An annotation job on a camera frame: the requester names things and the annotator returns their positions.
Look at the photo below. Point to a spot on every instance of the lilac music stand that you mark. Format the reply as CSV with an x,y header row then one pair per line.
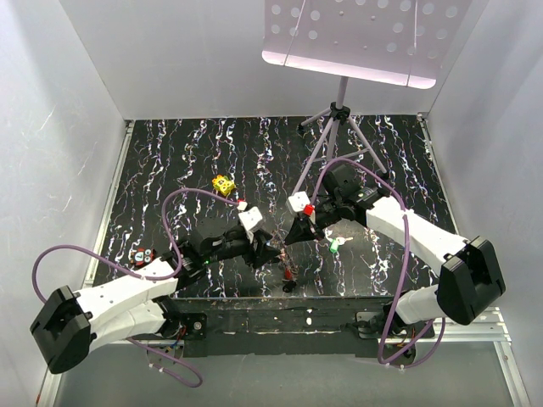
x,y
409,44

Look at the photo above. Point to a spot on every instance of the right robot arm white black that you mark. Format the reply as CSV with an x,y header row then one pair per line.
x,y
469,273

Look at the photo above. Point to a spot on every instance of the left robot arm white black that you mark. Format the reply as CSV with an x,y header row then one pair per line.
x,y
72,324

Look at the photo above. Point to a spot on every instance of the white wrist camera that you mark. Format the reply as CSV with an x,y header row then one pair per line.
x,y
299,203
251,220

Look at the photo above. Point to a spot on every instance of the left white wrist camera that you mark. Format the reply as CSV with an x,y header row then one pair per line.
x,y
251,220

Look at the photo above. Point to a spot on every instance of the silver key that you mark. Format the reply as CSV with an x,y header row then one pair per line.
x,y
343,240

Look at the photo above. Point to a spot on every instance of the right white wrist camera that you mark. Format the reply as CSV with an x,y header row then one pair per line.
x,y
299,203

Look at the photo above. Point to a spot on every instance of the yellow owl number block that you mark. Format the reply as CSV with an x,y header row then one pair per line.
x,y
223,185

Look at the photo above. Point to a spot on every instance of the red owl number block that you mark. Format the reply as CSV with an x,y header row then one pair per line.
x,y
142,257

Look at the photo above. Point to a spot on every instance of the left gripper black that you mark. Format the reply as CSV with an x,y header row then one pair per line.
x,y
251,257

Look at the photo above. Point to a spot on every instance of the green key tag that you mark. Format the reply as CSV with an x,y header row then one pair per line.
x,y
334,246

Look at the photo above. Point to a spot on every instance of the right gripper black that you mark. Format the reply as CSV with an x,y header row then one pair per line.
x,y
302,230

